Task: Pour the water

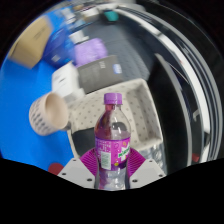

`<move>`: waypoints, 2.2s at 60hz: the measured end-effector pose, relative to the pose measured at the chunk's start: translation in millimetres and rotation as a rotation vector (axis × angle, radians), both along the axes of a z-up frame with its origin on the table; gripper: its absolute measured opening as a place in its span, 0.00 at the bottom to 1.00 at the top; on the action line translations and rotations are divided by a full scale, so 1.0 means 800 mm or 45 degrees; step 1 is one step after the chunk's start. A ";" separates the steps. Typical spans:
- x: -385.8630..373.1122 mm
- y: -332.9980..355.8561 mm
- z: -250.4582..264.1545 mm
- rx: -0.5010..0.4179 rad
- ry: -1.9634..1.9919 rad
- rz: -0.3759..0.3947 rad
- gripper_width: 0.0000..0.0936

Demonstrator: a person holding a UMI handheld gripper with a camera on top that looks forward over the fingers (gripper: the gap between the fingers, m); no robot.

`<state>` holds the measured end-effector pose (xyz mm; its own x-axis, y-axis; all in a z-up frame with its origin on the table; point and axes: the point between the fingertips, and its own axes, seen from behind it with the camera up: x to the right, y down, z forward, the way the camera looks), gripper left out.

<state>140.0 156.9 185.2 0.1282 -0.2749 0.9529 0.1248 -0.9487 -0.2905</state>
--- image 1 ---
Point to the wide grey drawer cabinet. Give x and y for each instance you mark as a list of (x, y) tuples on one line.
[(155, 153)]

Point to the purple bag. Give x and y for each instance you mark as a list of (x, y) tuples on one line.
[(90, 51)]

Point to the cream mug with dark print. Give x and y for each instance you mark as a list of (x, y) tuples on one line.
[(41, 116)]

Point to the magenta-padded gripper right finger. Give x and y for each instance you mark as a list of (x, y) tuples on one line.
[(148, 171)]

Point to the black rounded pad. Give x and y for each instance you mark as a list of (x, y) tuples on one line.
[(83, 143)]

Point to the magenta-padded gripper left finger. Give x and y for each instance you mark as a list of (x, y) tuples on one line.
[(76, 171)]

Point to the clear bottle with purple label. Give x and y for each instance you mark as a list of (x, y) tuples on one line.
[(111, 146)]

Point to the blue box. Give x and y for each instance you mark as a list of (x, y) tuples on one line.
[(58, 46)]

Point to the flat round red coaster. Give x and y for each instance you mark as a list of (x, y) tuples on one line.
[(56, 168)]

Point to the teal container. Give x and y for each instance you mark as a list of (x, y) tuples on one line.
[(111, 15)]

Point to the dark grey box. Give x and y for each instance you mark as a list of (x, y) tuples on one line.
[(100, 75)]

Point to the cream dotted pegboard tray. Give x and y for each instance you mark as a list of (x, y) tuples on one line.
[(140, 100)]

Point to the brown cardboard box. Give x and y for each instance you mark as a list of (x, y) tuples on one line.
[(30, 45)]

